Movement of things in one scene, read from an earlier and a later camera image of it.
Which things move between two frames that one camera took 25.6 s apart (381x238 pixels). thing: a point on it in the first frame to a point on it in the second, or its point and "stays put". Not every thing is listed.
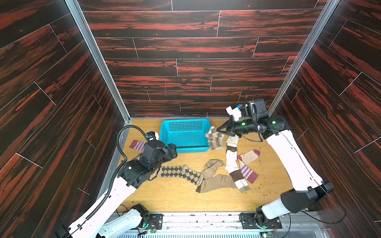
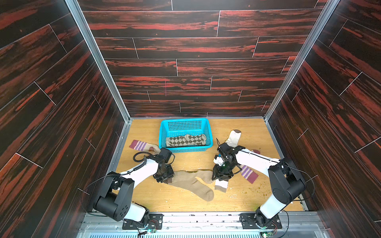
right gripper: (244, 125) to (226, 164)
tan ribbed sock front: (217, 182) to (190, 181)
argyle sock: (183, 172) to (177, 141)
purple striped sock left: (137, 145) stays put
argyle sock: (215, 138) to (198, 140)
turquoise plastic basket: (188, 135) stays put
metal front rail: (226, 225) stays put
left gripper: (172, 150) to (170, 174)
